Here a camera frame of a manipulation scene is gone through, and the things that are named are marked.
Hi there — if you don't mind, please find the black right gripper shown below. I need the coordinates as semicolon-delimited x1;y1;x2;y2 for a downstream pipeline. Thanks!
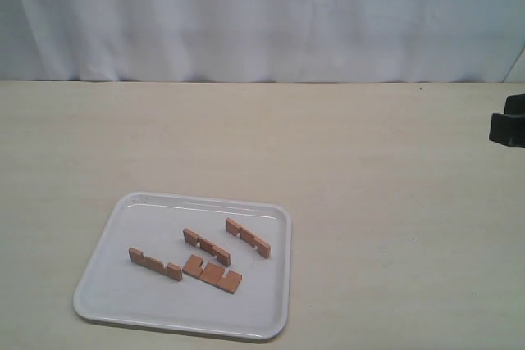
489;93;525;147

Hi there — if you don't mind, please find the notched wooden piece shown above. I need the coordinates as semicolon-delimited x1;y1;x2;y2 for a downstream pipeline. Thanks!
225;218;271;259
183;228;231;267
182;254;243;294
128;248;183;282

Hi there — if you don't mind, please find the white backdrop curtain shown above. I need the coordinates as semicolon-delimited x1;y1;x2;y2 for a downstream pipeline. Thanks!
1;0;524;82

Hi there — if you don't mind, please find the white plastic tray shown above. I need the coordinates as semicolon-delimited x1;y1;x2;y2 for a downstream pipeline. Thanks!
73;192;292;341

